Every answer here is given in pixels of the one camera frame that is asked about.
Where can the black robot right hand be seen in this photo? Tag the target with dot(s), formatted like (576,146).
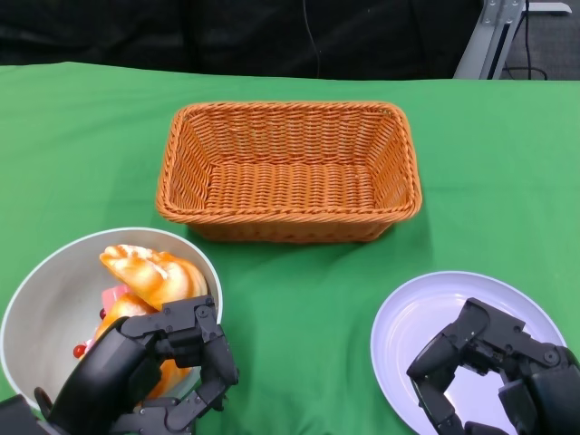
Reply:
(476,326)

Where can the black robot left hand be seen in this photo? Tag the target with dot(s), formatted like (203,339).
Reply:
(113,362)

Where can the orange white toy bread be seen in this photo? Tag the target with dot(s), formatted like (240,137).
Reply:
(154,272)
(124,308)

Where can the grey-green bowl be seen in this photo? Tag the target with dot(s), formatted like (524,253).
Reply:
(50,308)

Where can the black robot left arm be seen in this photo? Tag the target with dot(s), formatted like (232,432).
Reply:
(18,417)

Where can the lavender plate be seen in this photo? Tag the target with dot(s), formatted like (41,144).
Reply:
(417,308)

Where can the salmon pink cube cake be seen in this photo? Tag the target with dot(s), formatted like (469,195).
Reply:
(113,295)

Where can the orange wicker basket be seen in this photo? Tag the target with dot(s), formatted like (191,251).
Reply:
(290,190)

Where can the green tablecloth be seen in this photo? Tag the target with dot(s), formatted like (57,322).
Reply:
(68,158)

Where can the black backdrop cloth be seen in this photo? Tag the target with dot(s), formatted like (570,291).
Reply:
(136,31)

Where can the grey metal stand frame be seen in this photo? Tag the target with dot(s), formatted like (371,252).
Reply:
(480,50)

